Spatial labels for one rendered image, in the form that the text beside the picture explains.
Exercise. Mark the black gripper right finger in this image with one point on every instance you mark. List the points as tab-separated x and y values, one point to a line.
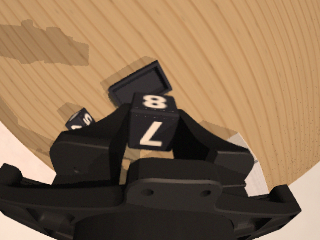
233	162

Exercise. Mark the black cube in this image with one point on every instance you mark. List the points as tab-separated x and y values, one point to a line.
79	119
153	121

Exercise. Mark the black open tray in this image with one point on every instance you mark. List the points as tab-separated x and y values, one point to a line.
150	78

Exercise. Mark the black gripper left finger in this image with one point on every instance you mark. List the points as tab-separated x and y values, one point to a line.
91	155

